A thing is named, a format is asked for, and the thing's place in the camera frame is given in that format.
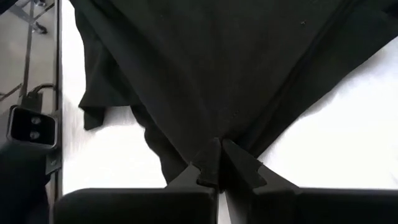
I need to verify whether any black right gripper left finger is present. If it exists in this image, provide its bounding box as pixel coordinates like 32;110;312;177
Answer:
52;138;223;224

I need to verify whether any black stereo camera box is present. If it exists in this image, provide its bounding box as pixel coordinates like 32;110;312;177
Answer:
6;105;59;149

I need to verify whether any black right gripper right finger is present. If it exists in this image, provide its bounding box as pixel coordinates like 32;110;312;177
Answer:
221;138;398;224

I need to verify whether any black aluminium table frame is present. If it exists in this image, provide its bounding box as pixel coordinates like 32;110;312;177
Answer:
45;0;63;200

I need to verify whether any black garment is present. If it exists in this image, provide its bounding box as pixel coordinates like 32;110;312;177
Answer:
68;0;398;185

